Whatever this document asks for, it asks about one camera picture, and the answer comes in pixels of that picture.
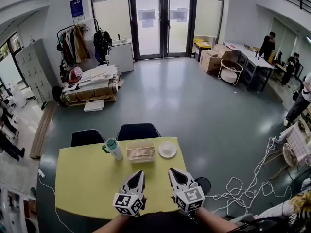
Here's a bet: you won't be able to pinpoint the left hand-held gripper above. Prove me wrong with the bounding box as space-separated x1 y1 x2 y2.
112 170 148 217

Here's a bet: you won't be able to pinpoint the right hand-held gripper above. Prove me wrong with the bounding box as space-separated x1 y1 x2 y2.
169 168 206 213

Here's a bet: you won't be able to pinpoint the white round plate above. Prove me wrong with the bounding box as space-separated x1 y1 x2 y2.
158 141 177 159

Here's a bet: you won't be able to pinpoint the person's left forearm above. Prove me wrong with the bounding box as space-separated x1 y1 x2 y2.
92 214 132 233

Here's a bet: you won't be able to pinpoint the person's right forearm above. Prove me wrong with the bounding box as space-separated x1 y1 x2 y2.
194 206 238 233

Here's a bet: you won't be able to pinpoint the yellow covered table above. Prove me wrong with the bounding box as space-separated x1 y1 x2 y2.
54 136 187 220

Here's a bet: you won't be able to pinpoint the dark blue chair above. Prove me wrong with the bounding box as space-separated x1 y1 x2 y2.
70 129 105 147
116 123 161 141

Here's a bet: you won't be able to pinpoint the black mesh waste bin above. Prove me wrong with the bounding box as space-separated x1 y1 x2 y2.
194 177 211 196

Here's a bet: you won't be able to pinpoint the cream utensil holder box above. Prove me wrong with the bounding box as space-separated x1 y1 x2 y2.
126 139 156 164

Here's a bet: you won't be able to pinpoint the person's black shirt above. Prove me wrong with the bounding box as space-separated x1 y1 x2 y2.
121 211 202 233

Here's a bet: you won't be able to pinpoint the brown wooden planks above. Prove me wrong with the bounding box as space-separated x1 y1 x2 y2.
29 100 58 159

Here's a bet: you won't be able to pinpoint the stack of white boards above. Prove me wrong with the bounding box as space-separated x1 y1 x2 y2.
60 64 122 113

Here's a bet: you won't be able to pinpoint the round wicker tray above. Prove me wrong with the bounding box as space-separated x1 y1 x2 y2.
282 142 300 168

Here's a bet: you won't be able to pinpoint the round white side table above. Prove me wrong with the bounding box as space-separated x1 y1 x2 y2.
217 59 243 86

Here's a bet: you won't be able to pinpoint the black round bag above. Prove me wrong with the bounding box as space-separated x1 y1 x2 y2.
52 85 65 105

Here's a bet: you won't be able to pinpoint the white storage shelf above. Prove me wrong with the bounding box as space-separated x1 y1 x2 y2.
0 182 37 233

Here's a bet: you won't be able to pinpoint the large cardboard box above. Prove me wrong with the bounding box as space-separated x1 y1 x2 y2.
199 44 235 74

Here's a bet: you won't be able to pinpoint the red and white helmet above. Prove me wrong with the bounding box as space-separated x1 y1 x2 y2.
68 66 83 83

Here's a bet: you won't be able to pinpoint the checked-cloth table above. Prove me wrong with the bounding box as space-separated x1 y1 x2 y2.
279 124 311 166

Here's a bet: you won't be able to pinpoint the white chest freezer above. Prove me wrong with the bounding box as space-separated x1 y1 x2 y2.
108 39 135 74

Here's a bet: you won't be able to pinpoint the black bin yellow lid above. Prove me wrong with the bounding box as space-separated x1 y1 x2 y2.
193 38 211 62

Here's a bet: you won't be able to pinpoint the long white work table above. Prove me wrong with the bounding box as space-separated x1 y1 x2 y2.
223 41 275 92

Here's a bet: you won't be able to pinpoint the black hanging bag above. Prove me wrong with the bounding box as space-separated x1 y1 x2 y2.
93 18 113 64

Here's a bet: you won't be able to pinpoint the grey locker cabinet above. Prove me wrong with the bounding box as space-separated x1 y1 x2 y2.
15 39 59 104

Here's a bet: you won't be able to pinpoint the clothes rack with jackets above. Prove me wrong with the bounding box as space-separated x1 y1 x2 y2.
57 23 92 69

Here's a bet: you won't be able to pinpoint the glass double door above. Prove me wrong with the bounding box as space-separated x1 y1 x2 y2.
128 0 197 58

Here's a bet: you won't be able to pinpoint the white tumbler green handle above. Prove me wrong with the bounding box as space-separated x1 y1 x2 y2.
102 137 124 161

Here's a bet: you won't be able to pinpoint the tangled white cable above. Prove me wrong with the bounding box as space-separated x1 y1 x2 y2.
211 137 292 216

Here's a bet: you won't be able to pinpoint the white extension cable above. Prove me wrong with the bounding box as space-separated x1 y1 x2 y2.
38 176 73 233

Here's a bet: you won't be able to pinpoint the blue wall poster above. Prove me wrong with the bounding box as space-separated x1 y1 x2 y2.
69 0 85 18

